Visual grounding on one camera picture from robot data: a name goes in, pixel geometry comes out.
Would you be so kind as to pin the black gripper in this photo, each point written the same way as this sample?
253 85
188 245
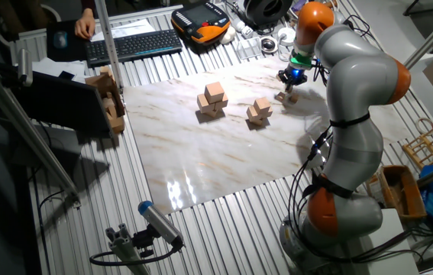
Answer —
295 75

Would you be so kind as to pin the dark sleeved forearm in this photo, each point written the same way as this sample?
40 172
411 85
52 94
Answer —
88 4

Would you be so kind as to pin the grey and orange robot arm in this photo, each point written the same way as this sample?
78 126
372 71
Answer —
357 76

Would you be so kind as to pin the white paper stack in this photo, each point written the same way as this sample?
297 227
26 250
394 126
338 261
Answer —
48 66

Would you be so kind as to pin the bare person hand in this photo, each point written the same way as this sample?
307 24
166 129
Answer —
85 24

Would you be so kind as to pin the medium wooden cube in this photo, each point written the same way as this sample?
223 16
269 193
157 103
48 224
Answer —
262 105
260 121
269 112
251 114

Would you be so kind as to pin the round metal bowl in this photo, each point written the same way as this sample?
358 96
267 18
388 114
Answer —
269 45

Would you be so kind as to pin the clear plastic box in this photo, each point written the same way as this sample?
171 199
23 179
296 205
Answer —
248 47

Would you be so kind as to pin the large wooden cube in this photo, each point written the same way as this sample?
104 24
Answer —
202 104
214 91
223 103

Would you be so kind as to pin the white plug adapter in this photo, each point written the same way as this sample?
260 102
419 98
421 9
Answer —
241 27

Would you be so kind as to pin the white egg shaped ball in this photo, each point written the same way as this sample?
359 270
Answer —
228 35

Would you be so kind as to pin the black spool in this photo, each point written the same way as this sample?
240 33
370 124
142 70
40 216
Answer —
254 13

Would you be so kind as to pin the white marble pattern sheet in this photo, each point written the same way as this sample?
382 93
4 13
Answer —
201 153

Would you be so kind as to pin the orange and black teach pendant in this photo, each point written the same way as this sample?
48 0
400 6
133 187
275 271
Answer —
197 15

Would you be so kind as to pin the wooden rack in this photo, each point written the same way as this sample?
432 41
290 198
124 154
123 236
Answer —
430 142

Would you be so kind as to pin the brown tray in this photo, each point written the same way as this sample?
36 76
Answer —
399 191

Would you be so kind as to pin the black computer keyboard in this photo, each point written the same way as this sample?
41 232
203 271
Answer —
132 46

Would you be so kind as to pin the white paper sheet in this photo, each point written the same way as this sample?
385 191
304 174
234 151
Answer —
132 28

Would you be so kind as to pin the brown cardboard box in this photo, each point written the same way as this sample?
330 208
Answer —
118 124

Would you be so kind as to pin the plain wooden block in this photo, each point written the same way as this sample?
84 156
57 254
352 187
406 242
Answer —
109 107
106 72

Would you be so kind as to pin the black mouse pad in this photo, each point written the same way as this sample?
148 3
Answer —
76 51

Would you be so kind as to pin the black monitor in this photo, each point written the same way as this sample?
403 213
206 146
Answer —
63 103

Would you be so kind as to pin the grey computer mouse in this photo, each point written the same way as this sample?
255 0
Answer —
60 39

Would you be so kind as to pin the short aluminium profile stub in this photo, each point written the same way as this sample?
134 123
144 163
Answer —
124 252

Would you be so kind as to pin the aluminium frame post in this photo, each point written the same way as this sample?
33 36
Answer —
110 46

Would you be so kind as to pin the silver camera with blue cap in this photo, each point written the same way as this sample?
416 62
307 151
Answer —
159 221

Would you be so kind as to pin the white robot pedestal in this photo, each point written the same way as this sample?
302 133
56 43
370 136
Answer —
391 248

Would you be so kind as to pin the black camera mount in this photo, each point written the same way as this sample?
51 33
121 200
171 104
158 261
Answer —
143 240

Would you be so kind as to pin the long aluminium frame bar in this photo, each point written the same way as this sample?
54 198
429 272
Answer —
37 141

